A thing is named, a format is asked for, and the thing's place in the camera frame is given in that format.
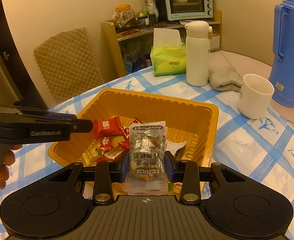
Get white green packet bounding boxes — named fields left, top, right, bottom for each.
left=165, top=141, right=188, bottom=161

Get jar with orange lid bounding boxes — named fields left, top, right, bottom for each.
left=112, top=4, right=136, bottom=28

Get white thermos bottle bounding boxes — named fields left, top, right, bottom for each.
left=184, top=20, right=212, bottom=87

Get white cup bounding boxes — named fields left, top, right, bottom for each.
left=238, top=74, right=275, bottom=119

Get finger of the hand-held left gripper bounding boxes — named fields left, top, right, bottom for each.
left=48, top=112, right=77, bottom=120
left=49, top=119, right=93, bottom=133

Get green tissue pack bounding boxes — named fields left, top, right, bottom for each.
left=151, top=28, right=187, bottom=77

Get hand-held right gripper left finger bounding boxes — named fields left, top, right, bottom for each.
left=22, top=151, right=130, bottom=205

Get large red gold packet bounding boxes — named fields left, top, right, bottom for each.
left=96, top=147, right=128, bottom=163

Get dark red patterned candy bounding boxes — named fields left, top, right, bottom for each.
left=99, top=137, right=115, bottom=151

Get orange plastic tray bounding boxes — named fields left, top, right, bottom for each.
left=47, top=87, right=220, bottom=198

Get red packet white symbols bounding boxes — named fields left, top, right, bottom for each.
left=92, top=116, right=122, bottom=140

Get green white bag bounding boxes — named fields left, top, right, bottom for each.
left=143, top=0, right=160, bottom=18

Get clear nut packet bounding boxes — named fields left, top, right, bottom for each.
left=123, top=120, right=169, bottom=196

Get light blue toaster oven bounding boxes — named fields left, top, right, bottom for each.
left=163, top=0, right=214, bottom=22

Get blue checked tablecloth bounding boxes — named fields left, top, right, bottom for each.
left=0, top=66, right=294, bottom=240

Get wooden shelf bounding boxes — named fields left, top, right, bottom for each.
left=101, top=10, right=222, bottom=78

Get yellow green candy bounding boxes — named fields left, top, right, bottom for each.
left=82, top=139, right=107, bottom=162

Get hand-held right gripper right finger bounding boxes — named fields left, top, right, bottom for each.
left=165, top=151, right=270, bottom=205

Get grey cloth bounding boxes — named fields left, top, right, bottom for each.
left=208, top=65, right=244, bottom=92

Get beige quilted chair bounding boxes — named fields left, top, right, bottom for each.
left=32, top=26, right=105, bottom=103

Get dark wooden cabinet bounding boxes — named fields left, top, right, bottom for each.
left=0, top=0, right=25, bottom=105

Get person's left hand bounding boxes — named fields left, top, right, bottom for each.
left=0, top=144, right=23, bottom=190

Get blue thermos jug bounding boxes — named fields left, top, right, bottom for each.
left=268, top=0, right=294, bottom=108

